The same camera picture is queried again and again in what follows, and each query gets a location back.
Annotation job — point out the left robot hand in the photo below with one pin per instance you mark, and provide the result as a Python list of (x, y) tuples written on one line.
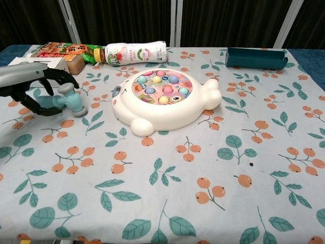
[(20, 75)]

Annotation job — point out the light blue toy hammer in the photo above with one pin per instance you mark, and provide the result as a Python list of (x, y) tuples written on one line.
[(72, 100)]

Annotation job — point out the white whack-a-mole toy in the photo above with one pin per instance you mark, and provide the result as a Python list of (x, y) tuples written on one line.
[(177, 114)]

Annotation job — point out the white cardboard product box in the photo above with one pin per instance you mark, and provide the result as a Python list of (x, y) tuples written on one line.
[(38, 61)]

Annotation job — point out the green orange snack bag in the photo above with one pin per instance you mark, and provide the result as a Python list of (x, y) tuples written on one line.
[(66, 49)]

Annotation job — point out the white label drink bottle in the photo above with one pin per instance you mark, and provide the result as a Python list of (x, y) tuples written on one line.
[(137, 52)]

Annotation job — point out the floral print tablecloth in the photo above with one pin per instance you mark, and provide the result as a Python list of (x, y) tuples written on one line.
[(162, 178)]

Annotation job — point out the dark teal box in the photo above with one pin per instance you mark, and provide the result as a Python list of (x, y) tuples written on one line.
[(254, 59)]

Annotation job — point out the silver partition post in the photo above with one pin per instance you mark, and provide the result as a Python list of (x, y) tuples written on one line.
[(176, 23), (67, 23), (288, 23)]

